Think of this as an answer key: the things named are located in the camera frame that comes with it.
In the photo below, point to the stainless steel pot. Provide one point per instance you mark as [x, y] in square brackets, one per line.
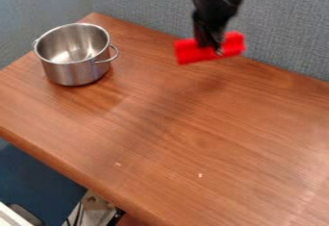
[76, 53]

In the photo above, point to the metal table leg bracket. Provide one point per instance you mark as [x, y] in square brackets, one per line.
[93, 211]

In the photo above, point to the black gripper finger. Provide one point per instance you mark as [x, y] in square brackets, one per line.
[206, 41]

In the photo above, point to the white object at corner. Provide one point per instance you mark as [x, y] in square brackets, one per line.
[9, 218]

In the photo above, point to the red rectangular block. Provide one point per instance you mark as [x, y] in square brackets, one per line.
[189, 53]

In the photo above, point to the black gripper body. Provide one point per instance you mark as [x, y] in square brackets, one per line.
[212, 13]

